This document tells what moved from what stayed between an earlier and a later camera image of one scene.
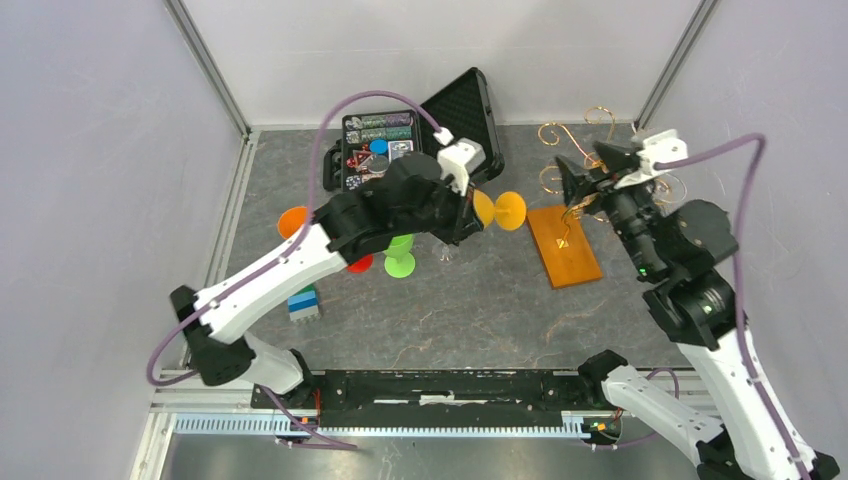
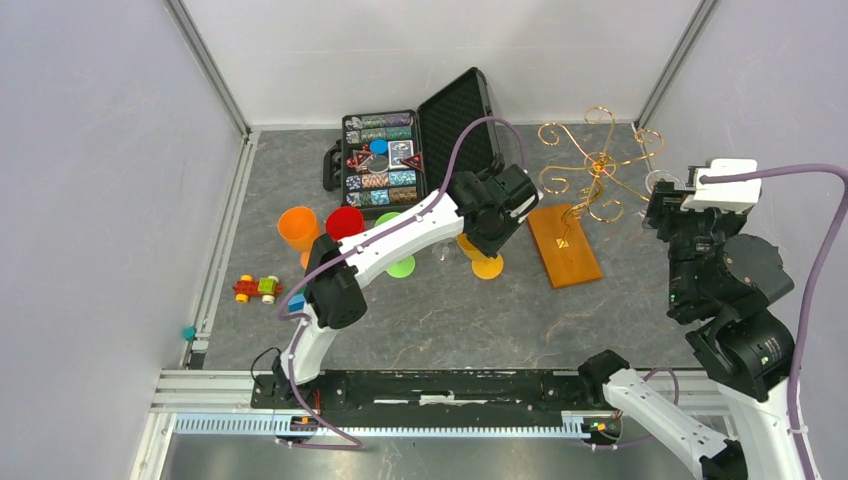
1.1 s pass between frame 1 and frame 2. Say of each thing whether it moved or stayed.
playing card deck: stayed
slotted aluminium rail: stayed
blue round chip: stayed
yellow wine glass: moved
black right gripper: moved
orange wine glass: stayed
